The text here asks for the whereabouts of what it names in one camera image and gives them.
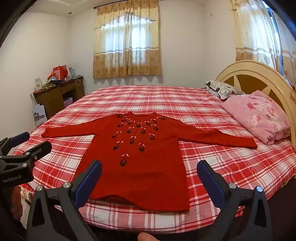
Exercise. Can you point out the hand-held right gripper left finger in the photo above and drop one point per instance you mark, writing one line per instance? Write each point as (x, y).
(89, 183)

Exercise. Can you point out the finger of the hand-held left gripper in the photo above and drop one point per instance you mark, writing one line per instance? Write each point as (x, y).
(41, 148)
(19, 138)

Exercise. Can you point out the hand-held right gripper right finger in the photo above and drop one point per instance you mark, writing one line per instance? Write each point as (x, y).
(209, 183)

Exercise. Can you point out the red knitted sweater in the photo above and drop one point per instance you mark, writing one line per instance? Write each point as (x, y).
(148, 166)

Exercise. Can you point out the person's right hand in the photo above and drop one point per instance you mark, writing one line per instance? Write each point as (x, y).
(145, 237)

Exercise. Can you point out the white paper bag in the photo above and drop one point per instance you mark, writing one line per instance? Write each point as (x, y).
(39, 113)

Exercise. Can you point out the brown wooden desk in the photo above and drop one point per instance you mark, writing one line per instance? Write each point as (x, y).
(50, 99)

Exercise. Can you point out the white card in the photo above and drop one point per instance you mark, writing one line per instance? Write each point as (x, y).
(38, 83)

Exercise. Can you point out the dark cloth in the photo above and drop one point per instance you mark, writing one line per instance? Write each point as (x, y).
(55, 81)

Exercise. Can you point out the red gift bag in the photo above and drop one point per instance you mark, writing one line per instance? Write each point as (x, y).
(59, 72)

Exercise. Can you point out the pale green bag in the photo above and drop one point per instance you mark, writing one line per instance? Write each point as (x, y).
(71, 72)

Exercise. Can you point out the pink floral pillow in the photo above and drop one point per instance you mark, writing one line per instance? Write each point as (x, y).
(256, 115)

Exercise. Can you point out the bed with red plaid sheet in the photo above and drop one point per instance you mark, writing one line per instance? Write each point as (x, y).
(175, 102)

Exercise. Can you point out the grey patterned pillow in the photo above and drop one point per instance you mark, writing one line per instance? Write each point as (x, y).
(222, 89)

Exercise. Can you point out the cream and brown headboard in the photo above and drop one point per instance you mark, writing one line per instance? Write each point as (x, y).
(252, 69)

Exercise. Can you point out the wide beige window curtain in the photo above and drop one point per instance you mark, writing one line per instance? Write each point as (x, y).
(127, 60)

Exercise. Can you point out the narrow beige window curtain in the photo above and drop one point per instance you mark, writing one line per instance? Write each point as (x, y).
(252, 34)

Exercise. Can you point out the dark curtain rod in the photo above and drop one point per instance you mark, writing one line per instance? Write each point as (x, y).
(108, 4)

